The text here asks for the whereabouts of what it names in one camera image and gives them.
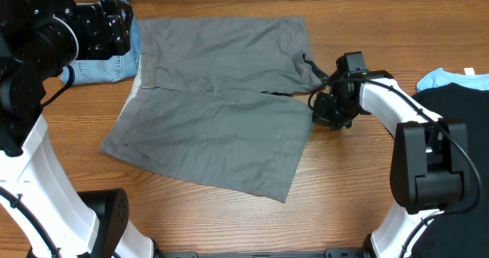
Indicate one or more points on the folded blue denim jeans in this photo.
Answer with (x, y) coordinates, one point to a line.
(116, 68)

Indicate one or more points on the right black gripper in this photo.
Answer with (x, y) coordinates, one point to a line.
(321, 116)

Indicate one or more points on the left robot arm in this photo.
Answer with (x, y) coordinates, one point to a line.
(40, 39)

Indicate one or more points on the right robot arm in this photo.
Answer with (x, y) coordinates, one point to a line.
(431, 173)

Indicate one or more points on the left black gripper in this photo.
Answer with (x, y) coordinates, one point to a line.
(104, 31)

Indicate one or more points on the grey cargo shorts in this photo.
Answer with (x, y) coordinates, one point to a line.
(215, 103)

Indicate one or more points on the light blue t-shirt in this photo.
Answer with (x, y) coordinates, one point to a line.
(439, 78)

